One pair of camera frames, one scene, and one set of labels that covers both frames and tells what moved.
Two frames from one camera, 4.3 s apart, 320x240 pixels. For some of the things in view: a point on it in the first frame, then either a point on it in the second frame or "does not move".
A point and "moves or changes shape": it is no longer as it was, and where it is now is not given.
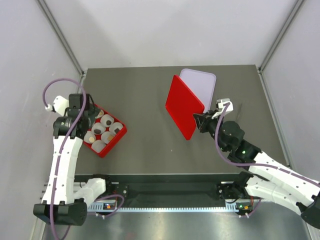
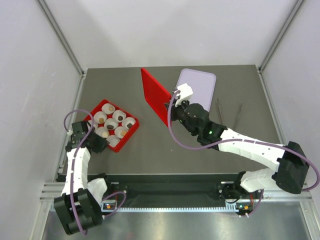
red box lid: x=182 y=104 to x=156 y=94
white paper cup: x=98 y=126 to x=111 y=124
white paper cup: x=100 y=114 does not move
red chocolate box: x=106 y=133 moves or changes shape
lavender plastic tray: x=202 y=84 does not move
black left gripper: x=92 y=112 to x=103 y=143
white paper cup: x=105 y=118 to x=108 y=108
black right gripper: x=208 y=118 to x=174 y=109
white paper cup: x=114 y=126 to x=119 y=116
